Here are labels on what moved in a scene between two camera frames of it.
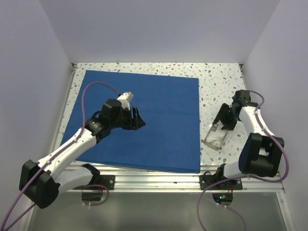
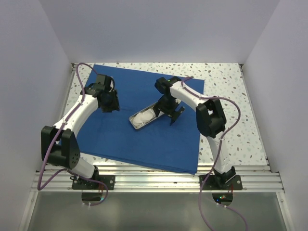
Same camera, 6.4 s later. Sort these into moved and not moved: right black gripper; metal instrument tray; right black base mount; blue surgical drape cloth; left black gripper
Moved: right black gripper; metal instrument tray; left black gripper
Not moved: blue surgical drape cloth; right black base mount
